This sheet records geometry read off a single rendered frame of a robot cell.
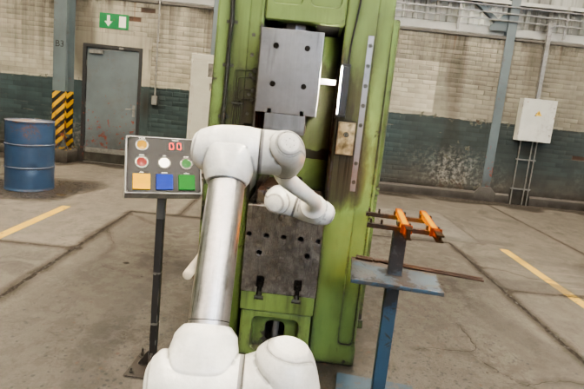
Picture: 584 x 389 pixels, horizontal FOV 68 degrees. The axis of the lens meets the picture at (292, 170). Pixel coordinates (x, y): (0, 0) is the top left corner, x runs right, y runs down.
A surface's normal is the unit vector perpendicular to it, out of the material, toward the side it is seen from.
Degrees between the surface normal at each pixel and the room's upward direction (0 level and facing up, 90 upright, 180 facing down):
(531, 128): 90
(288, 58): 90
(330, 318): 90
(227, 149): 62
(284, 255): 90
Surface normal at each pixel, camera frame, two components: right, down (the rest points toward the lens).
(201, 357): 0.11, -0.47
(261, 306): -0.05, 0.14
